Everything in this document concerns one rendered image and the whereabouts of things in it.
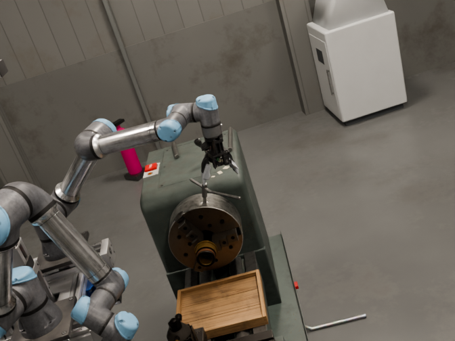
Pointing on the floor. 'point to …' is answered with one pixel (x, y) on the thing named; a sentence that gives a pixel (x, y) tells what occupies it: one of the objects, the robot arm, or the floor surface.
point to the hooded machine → (357, 58)
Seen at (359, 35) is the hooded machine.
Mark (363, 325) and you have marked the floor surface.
